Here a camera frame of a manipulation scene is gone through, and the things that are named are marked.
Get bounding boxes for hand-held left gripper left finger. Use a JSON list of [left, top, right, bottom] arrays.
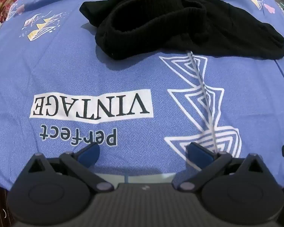
[[26, 143, 114, 192]]

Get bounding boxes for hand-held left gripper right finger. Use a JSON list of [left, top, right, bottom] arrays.
[[172, 142, 267, 193]]

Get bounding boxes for black pants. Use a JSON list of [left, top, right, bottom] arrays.
[[79, 0, 284, 61]]

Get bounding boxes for blue printed bedsheet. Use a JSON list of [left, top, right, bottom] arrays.
[[0, 0, 284, 192]]

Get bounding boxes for red floral blanket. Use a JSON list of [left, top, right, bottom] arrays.
[[0, 0, 33, 44]]

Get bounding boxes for white drawstring cord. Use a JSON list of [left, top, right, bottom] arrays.
[[187, 50, 219, 153]]

